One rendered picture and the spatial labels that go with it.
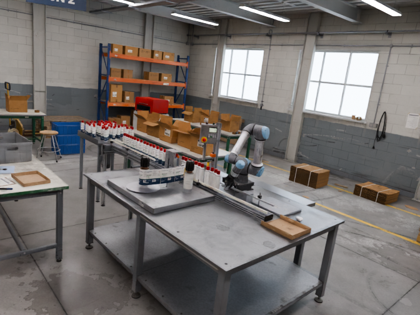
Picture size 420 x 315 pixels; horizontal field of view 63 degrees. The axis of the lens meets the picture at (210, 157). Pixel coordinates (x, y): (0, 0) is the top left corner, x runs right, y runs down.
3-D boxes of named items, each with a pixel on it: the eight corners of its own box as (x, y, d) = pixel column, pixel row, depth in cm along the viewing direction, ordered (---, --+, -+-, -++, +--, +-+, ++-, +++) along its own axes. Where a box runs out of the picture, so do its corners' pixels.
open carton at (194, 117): (179, 120, 855) (180, 105, 846) (194, 120, 890) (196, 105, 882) (189, 122, 830) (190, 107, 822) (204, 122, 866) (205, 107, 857)
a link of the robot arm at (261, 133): (250, 170, 357) (257, 122, 332) (264, 175, 350) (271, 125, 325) (245, 175, 347) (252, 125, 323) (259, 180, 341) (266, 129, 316)
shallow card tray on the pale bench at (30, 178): (10, 176, 326) (10, 173, 325) (37, 173, 343) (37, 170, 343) (24, 187, 304) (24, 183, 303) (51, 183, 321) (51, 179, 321)
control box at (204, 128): (199, 140, 349) (200, 122, 344) (215, 142, 351) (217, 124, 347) (200, 143, 339) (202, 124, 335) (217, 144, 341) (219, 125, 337)
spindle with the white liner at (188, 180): (180, 190, 317) (183, 159, 310) (187, 189, 323) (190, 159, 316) (186, 193, 311) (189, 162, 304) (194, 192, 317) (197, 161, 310)
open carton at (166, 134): (153, 139, 586) (155, 117, 577) (174, 138, 617) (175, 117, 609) (166, 144, 560) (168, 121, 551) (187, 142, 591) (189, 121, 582)
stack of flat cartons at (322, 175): (287, 179, 720) (290, 165, 712) (300, 176, 758) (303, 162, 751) (315, 189, 677) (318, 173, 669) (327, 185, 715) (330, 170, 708)
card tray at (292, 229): (260, 224, 274) (261, 220, 273) (279, 218, 291) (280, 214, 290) (291, 240, 253) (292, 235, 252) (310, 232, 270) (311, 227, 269)
